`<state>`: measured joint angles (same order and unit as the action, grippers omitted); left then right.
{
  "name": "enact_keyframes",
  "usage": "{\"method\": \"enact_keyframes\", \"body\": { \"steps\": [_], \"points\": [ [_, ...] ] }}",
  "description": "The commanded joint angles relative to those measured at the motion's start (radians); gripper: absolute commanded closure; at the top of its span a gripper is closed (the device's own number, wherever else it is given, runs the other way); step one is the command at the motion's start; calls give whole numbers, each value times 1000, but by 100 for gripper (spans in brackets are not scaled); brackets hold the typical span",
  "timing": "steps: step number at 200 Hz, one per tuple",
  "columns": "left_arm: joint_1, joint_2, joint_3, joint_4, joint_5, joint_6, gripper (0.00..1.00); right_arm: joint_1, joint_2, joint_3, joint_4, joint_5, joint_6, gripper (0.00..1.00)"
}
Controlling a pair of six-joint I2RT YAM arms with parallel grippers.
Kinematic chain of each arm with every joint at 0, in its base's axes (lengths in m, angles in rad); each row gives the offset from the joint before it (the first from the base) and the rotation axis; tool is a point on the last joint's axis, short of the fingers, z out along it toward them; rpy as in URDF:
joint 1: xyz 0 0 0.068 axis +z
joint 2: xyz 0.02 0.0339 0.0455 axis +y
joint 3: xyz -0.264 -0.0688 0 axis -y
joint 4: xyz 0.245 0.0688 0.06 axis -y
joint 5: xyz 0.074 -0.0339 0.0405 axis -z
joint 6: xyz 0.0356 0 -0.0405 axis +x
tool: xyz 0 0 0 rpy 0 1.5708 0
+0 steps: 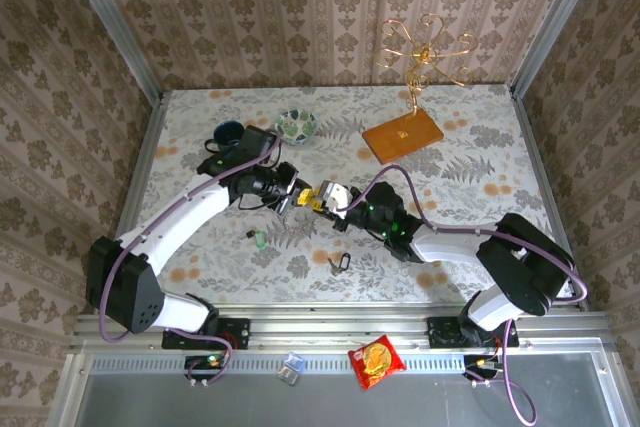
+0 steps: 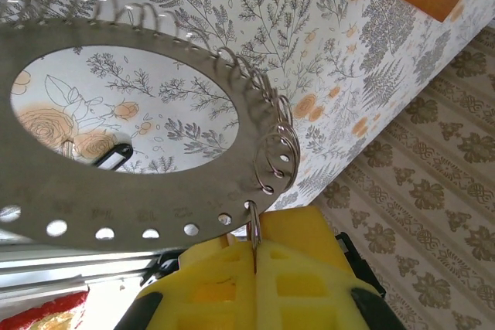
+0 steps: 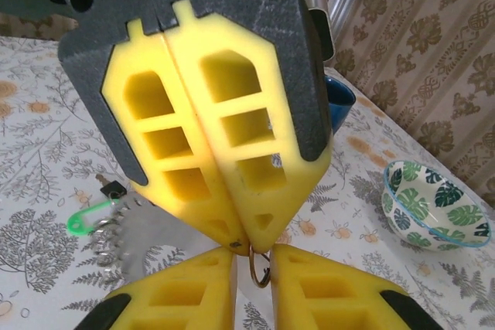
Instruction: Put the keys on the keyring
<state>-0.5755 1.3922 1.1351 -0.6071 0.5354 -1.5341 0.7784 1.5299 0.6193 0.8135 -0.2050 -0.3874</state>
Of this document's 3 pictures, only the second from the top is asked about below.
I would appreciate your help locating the aluminium mounting rail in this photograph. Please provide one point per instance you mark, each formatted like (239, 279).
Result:
(69, 268)

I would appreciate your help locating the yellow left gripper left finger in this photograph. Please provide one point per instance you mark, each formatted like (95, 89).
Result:
(201, 291)

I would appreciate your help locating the red snack packet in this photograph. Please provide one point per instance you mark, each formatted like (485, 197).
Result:
(42, 312)

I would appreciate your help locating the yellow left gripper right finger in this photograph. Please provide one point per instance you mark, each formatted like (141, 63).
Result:
(309, 268)

